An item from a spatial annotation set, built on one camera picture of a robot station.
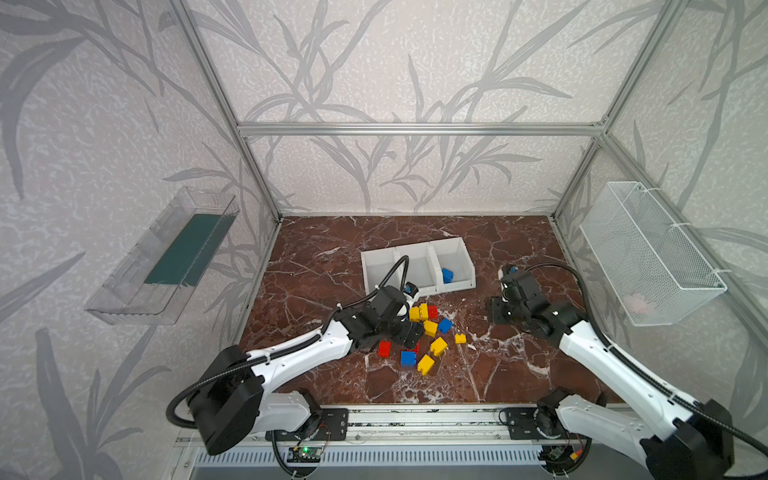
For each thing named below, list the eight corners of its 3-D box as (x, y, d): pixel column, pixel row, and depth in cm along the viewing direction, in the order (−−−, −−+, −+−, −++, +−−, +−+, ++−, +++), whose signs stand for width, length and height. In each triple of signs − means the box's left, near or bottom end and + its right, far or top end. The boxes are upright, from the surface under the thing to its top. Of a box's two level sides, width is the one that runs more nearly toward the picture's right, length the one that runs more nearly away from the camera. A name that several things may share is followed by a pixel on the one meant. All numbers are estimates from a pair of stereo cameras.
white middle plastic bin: (404, 300, 99) (404, 288, 93) (397, 258, 110) (397, 244, 104) (442, 295, 100) (445, 282, 94) (431, 254, 111) (433, 240, 105)
